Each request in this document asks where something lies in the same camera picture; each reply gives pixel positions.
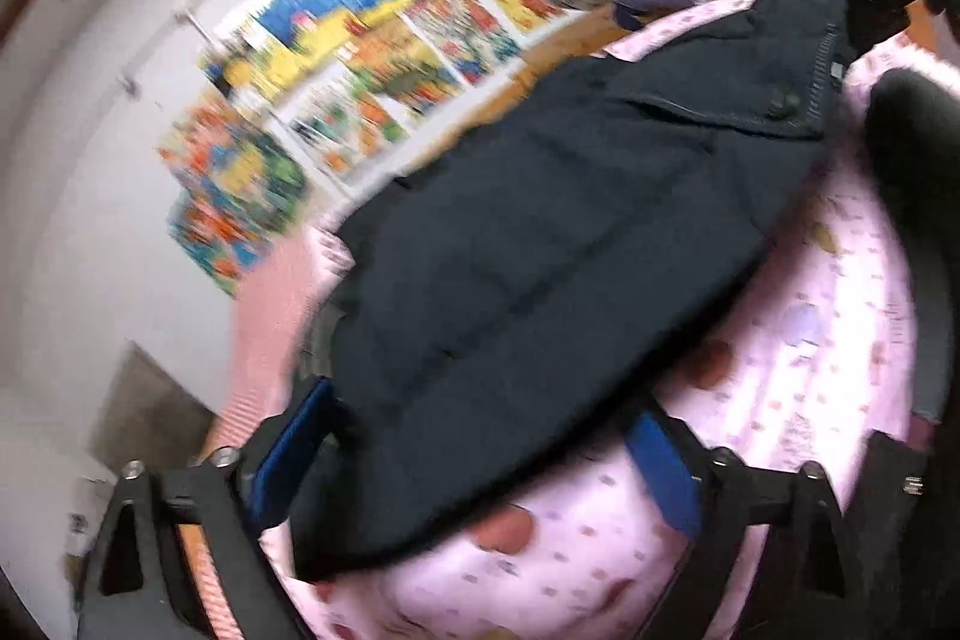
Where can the red checked pillow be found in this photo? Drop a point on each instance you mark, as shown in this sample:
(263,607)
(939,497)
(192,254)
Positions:
(271,306)

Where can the wooden bed frame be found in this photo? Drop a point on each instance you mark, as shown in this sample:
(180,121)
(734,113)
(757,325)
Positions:
(595,35)

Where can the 2024 dragon drawing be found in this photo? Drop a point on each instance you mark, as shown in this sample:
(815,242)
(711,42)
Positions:
(467,34)

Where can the grey wall panel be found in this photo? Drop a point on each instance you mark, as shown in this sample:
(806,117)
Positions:
(148,415)

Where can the blond boy drawing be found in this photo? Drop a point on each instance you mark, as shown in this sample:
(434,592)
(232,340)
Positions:
(241,168)

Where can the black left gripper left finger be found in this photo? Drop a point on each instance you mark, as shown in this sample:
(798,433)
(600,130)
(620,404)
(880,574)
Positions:
(138,583)

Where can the dark navy large coat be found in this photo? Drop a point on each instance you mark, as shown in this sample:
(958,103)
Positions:
(508,299)

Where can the fruit and boat drawing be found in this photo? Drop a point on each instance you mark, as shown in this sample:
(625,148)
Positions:
(340,124)

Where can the pink spotted bed quilt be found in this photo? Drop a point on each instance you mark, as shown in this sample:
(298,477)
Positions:
(816,357)

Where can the red-haired girl drawing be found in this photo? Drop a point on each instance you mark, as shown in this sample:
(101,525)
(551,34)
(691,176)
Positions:
(224,247)

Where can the upper row drawings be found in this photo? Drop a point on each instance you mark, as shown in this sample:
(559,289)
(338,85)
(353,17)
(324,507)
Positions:
(283,41)

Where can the landscape hill drawing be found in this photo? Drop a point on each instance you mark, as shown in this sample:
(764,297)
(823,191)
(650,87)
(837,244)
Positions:
(391,60)

